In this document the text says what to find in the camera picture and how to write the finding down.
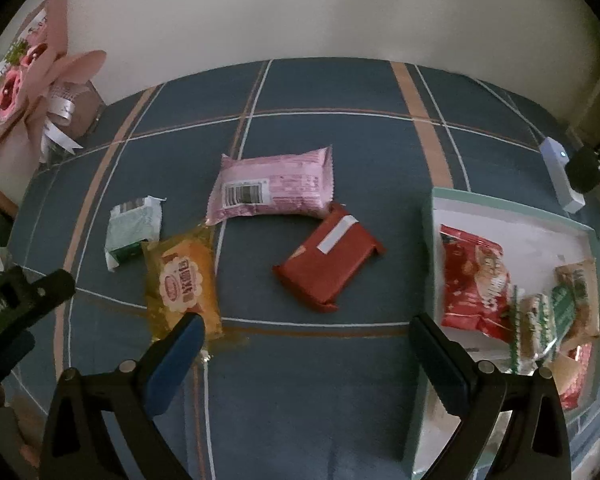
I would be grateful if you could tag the yellow snack packet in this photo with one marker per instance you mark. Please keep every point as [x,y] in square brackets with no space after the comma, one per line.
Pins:
[185,280]

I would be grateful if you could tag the white tray with teal rim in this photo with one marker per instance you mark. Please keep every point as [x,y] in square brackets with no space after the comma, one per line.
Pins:
[530,232]

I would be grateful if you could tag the black power adapter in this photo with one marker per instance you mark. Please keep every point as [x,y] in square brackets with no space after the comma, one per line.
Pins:
[585,167]

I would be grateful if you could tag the beige snack packet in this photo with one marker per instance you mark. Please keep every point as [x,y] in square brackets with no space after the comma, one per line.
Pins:
[582,290]

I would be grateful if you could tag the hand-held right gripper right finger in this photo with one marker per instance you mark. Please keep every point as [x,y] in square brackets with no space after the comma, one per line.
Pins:
[440,365]

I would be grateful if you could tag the pale green snack packet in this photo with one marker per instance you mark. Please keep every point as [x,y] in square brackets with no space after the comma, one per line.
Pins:
[132,230]

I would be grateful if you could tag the brown cardboard box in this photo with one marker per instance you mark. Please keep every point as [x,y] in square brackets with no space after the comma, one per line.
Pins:
[87,110]

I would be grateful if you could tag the blue plaid bedsheet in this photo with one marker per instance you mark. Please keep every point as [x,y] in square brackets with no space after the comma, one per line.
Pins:
[330,110]

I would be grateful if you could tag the dark red wrapped snack packet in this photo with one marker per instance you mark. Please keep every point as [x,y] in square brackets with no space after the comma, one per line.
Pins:
[325,265]

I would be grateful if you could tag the pink flower bouquet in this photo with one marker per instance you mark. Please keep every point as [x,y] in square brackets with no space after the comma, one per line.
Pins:
[45,60]

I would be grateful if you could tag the green striped clear snack packet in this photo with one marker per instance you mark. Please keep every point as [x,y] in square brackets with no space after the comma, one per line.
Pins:
[530,325]

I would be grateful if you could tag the white power strip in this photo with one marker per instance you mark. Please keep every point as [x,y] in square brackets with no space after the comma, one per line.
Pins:
[560,175]

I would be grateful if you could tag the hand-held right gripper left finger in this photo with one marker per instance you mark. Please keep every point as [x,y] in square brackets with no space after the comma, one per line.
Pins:
[180,360]

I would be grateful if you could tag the flat red snack packet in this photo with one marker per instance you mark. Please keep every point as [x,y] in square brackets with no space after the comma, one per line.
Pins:
[576,370]

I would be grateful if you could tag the pink snack packet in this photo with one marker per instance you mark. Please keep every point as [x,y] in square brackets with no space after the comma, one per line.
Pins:
[280,185]

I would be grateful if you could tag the red printed snack bag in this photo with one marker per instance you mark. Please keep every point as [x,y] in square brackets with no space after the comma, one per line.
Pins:
[472,280]

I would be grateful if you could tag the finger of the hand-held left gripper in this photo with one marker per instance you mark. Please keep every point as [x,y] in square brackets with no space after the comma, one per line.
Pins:
[45,292]

